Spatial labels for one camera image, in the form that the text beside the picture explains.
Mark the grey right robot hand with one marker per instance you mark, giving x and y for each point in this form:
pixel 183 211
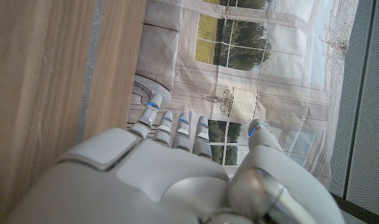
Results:
pixel 145 180

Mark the printed window backdrop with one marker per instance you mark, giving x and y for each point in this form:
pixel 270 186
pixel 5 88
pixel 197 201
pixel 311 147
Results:
pixel 270 77

